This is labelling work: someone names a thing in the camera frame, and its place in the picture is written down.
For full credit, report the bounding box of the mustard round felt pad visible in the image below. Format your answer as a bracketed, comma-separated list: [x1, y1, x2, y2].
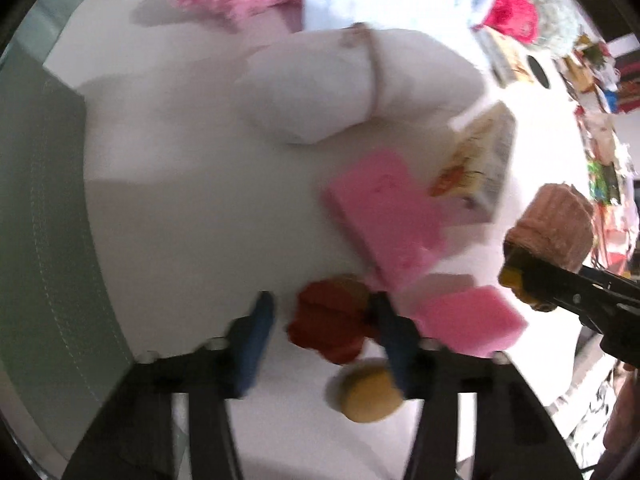
[337, 362, 405, 424]

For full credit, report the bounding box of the pink sponge block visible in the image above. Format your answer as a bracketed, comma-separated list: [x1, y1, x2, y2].
[412, 286, 528, 358]
[322, 150, 446, 292]

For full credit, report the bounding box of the red felt piece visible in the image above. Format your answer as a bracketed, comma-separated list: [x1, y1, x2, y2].
[286, 275, 378, 365]

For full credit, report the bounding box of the white printed tissue pack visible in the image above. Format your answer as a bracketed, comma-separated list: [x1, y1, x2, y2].
[428, 101, 516, 226]

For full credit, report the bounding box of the white cloth bundle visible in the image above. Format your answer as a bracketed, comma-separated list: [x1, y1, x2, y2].
[234, 23, 486, 144]

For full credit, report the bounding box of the large grey open box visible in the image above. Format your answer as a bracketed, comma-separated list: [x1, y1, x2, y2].
[1, 46, 132, 456]

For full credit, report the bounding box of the small printed card box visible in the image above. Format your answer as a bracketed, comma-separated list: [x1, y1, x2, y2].
[474, 27, 535, 88]

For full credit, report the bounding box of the grey-green fluffy yarn ball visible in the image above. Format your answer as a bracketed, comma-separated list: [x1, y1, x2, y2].
[529, 0, 585, 58]

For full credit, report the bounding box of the red fluffy yarn ball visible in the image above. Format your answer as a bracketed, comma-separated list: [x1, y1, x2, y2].
[483, 0, 538, 44]

